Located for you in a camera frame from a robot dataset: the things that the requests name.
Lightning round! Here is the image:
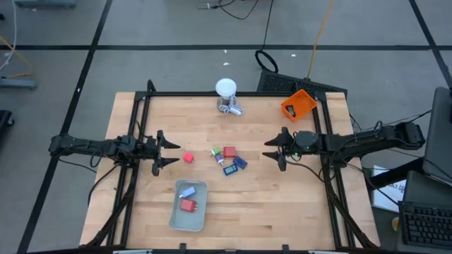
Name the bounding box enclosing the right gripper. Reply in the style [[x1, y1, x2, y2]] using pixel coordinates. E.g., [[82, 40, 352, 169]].
[[261, 126, 322, 173]]

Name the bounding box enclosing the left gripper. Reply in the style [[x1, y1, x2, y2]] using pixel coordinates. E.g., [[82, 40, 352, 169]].
[[141, 129, 182, 177]]

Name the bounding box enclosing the light blue charger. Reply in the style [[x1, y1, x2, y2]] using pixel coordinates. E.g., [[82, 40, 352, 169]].
[[179, 186, 197, 199]]

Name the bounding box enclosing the red wall charger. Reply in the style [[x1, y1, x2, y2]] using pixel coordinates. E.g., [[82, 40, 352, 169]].
[[179, 197, 198, 213]]

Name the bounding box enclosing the orange plastic bin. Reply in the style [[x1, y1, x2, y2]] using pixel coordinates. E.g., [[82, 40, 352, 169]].
[[281, 88, 319, 123]]

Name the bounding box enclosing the black perforated panel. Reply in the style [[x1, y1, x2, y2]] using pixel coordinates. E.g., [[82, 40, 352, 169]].
[[256, 69, 348, 96]]

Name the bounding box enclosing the grey plastic bin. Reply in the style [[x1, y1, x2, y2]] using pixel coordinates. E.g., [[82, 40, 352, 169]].
[[168, 179, 209, 233]]

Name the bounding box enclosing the white mushroom lamp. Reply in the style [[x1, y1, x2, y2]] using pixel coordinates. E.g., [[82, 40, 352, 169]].
[[215, 77, 239, 113]]

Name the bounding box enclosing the black bar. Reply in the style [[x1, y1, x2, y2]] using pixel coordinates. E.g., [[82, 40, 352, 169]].
[[367, 157, 424, 191]]

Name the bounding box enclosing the white paper sheet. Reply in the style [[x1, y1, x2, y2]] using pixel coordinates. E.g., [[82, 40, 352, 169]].
[[370, 164, 407, 212]]

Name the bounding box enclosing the grey stand foot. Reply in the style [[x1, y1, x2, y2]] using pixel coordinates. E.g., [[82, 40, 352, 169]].
[[0, 77, 38, 91], [13, 0, 77, 10]]

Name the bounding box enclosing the black floor equipment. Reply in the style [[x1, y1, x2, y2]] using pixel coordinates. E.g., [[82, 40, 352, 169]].
[[0, 109, 15, 130]]

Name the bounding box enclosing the black keyboard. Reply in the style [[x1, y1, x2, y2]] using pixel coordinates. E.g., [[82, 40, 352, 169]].
[[398, 200, 452, 250]]

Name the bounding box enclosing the white coiled cable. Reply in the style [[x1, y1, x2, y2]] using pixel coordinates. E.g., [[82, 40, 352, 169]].
[[218, 100, 244, 117]]

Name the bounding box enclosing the black aluminium table frame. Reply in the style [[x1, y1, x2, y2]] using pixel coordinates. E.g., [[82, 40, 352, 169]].
[[80, 79, 381, 252]]

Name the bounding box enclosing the black cable with loop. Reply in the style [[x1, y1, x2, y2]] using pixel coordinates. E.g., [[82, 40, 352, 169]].
[[254, 0, 280, 74]]

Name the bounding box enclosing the yellow hanging cable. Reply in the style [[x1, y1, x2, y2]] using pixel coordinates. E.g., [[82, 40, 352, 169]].
[[306, 0, 335, 79], [0, 35, 36, 79]]

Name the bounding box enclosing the black floor cable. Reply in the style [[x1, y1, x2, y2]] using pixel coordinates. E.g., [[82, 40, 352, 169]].
[[196, 0, 261, 20]]

